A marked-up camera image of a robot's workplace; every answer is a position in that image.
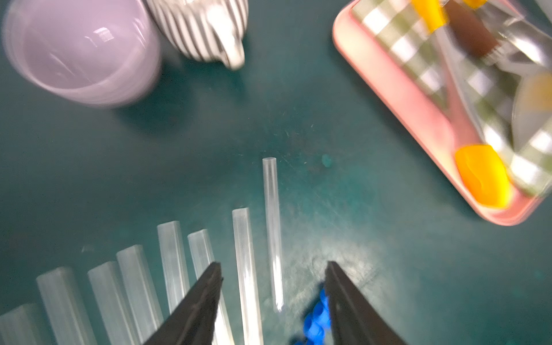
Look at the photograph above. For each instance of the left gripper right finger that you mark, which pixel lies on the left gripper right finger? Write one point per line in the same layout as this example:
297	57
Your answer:
353	319

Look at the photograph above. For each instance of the checked cloth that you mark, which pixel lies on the checked cloth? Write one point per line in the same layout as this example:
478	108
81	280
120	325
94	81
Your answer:
476	97

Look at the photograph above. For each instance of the green table mat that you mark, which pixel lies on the green table mat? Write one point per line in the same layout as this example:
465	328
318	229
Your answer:
79	184

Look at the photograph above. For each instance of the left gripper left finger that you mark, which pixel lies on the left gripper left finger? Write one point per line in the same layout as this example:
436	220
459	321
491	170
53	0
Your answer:
193	321

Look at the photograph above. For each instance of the test tube two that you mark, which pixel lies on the test tube two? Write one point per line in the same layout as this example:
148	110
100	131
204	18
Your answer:
22	326

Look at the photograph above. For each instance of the test tube four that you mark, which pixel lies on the test tube four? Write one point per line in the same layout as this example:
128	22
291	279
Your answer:
113	304

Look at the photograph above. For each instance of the test tube nine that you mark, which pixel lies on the test tube nine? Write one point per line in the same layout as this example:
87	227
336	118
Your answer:
247	277

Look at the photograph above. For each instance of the blue stopper eight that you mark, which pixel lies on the blue stopper eight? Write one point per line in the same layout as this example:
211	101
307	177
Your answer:
314	333

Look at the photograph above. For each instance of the pink tray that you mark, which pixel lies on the pink tray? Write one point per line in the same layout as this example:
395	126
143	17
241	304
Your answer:
425	122

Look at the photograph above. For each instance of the brown handled utensil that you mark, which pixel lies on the brown handled utensil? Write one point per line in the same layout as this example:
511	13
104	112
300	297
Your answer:
471	34

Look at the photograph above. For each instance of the yellow tongs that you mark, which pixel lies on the yellow tongs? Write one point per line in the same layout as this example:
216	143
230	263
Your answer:
481	170

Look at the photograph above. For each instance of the grey ribbed mug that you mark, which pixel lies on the grey ribbed mug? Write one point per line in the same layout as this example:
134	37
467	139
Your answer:
204	30

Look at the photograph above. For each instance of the test tube six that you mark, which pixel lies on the test tube six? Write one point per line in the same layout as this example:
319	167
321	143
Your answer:
173	263

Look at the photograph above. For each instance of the test tube five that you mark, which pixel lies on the test tube five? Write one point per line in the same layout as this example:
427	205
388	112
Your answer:
142	297

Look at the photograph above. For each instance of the test tube ten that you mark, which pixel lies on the test tube ten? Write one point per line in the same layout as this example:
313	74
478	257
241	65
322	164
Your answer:
273	224

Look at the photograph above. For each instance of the blue stopper nine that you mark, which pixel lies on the blue stopper nine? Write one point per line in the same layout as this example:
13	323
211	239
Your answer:
321	313

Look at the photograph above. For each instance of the test tube three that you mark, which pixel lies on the test tube three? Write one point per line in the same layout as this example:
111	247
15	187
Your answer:
64	307

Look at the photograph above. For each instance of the purple bowl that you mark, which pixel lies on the purple bowl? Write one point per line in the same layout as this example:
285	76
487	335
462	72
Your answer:
97	53

